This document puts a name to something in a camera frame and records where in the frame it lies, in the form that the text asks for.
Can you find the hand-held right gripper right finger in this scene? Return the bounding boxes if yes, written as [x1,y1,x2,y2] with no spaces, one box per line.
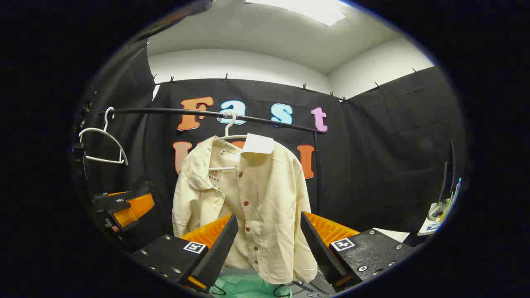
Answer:
[300,211,415,292]

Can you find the green laundry hamper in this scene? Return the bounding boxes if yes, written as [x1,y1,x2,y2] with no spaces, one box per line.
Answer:
[209,269,292,298]

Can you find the cream button-up shirt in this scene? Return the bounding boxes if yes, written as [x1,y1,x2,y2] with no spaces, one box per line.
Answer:
[172,133,318,285]

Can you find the black backdrop cloth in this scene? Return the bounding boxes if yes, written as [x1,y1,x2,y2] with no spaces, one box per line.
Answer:
[77,39,466,249]

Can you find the black clothes rack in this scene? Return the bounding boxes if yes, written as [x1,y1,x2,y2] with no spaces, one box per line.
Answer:
[99,108,321,216]

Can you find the white hanger holding shirt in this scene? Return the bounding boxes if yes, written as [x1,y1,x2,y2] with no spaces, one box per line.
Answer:
[208,111,249,171]

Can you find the empty white hanger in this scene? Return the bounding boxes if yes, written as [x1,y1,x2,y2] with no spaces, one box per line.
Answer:
[79,107,129,166]

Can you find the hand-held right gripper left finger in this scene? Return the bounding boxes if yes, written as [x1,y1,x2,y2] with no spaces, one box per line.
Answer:
[129,213,239,294]

